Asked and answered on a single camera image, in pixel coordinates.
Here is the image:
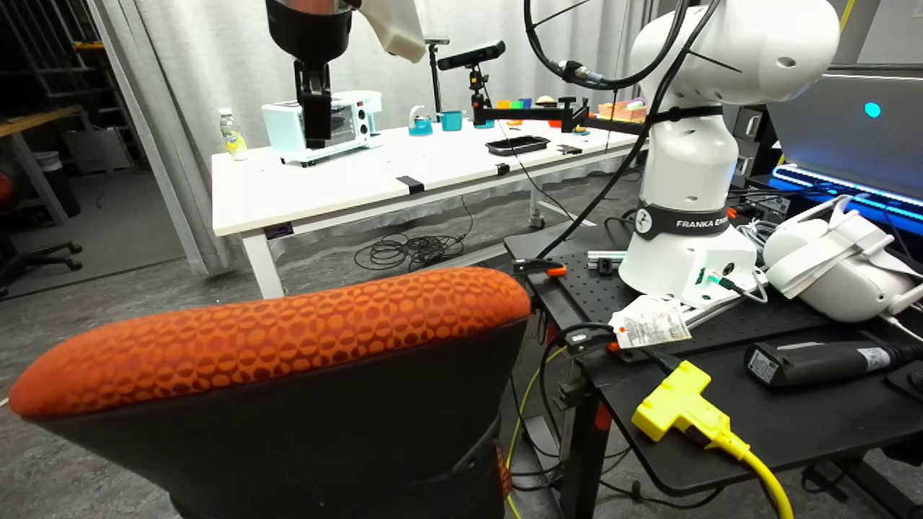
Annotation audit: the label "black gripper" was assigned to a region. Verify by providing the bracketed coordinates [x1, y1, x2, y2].
[262, 0, 360, 153]

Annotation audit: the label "black office chair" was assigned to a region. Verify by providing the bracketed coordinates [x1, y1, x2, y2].
[0, 170, 86, 292]

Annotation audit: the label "mint toaster oven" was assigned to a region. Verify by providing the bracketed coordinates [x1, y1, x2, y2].
[259, 89, 383, 167]

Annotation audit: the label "white table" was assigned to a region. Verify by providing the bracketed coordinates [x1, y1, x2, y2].
[207, 115, 643, 300]

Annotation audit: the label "small yellow liquid bottle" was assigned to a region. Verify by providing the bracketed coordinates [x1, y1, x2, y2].
[216, 108, 251, 161]

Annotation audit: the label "black stand pole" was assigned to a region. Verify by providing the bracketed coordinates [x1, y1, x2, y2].
[421, 34, 454, 119]

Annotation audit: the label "white curtain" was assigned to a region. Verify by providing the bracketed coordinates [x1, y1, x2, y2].
[91, 0, 666, 274]

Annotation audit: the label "colourful toy blocks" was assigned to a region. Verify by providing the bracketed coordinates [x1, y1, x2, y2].
[494, 92, 561, 112]

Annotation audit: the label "black shallow tray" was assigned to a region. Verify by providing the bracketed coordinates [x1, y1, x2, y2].
[486, 134, 554, 158]

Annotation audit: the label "wooden desk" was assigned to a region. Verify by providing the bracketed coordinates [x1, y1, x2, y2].
[0, 102, 92, 229]

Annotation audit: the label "white label card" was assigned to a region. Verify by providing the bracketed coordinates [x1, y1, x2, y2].
[605, 294, 696, 353]

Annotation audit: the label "yellow plug block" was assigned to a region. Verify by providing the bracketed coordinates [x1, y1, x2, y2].
[628, 359, 742, 450]

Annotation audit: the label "white VR headset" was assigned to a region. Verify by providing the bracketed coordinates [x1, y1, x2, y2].
[761, 197, 923, 326]

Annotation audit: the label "black handheld device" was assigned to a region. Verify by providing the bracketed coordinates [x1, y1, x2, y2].
[745, 336, 913, 393]

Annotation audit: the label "black robot table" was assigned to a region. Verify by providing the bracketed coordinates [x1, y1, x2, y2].
[503, 225, 923, 519]

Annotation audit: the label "black camera on stand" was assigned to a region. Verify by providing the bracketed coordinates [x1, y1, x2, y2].
[435, 39, 509, 131]

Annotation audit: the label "black floor cable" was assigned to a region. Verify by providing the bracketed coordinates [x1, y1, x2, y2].
[350, 212, 480, 274]

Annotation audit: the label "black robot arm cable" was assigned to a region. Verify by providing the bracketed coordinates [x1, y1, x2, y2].
[523, 0, 722, 268]

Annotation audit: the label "thin yellow cable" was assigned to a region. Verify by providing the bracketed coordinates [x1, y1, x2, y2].
[503, 343, 572, 519]

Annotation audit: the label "black cable connector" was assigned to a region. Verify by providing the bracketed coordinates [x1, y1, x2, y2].
[561, 324, 628, 369]

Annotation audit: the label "thick yellow cable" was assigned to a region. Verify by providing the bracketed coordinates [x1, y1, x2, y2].
[716, 431, 800, 519]

